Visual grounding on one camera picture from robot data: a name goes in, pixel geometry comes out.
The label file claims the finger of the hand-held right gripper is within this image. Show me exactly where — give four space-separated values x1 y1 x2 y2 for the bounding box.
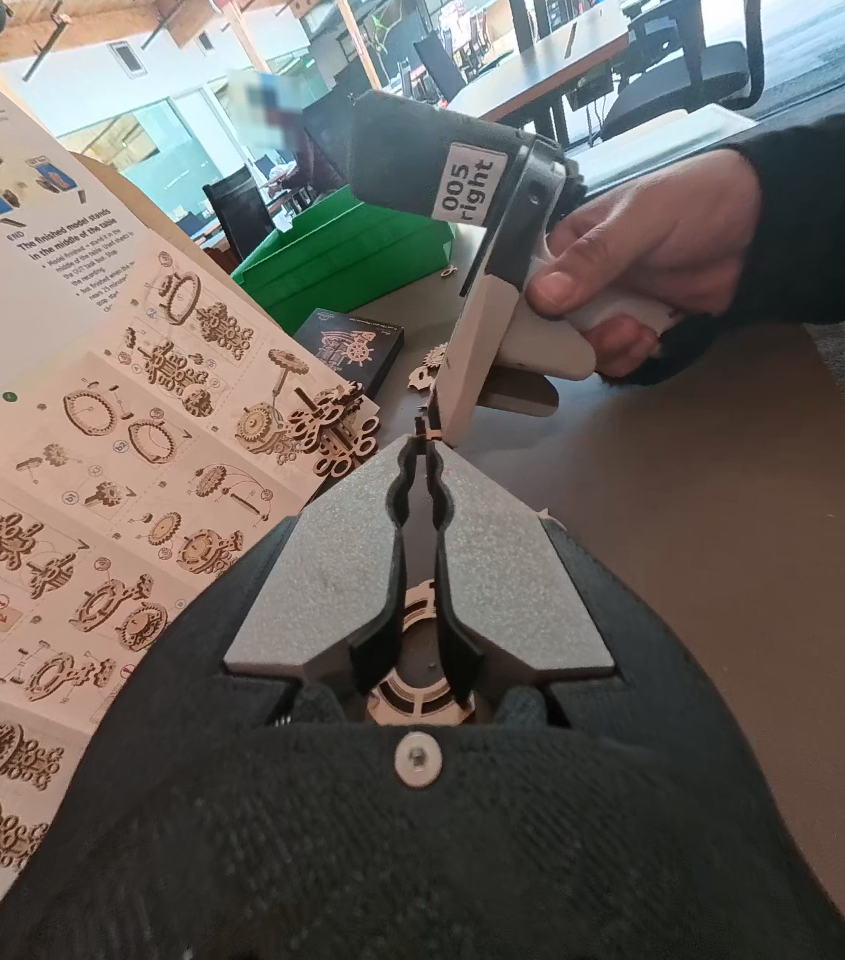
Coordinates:
427 272 523 449
477 367 561 419

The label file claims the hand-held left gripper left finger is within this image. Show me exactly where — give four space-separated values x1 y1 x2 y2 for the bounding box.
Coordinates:
226 436 418 695

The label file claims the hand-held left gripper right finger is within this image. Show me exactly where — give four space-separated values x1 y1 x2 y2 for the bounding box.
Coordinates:
426 441 616 702

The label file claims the round slotted wooden plate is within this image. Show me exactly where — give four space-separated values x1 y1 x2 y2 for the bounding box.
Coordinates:
366 579 478 729

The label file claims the person's right forearm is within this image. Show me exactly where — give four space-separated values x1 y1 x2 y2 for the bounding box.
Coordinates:
726 97 845 331

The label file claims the black model box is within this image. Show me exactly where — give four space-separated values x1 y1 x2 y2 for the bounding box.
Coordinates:
293 307 405 400

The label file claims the person's right hand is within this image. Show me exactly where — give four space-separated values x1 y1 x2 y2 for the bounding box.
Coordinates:
526 148 763 378

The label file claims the green plastic bin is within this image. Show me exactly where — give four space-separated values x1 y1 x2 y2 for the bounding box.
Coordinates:
231 217 457 339
272 183 424 241

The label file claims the long brown table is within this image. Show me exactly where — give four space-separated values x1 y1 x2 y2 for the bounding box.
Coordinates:
448 18 652 125

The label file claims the wooden looped disc spindle assembly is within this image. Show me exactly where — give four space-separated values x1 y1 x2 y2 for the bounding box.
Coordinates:
286 381 382 479

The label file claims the black high-back office chair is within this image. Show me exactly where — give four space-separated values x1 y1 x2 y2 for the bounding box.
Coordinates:
202 166 275 261

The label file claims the brown-topped desk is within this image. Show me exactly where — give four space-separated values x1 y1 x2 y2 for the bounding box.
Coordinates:
563 103 759 198

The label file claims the folded assembly instruction sheet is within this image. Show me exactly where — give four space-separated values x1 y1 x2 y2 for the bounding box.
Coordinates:
0 236 364 875

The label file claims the black padded office chair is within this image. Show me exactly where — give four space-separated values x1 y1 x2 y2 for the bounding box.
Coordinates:
601 0 769 141

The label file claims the printed text sheet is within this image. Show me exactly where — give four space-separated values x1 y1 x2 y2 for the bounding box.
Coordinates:
0 41 165 429

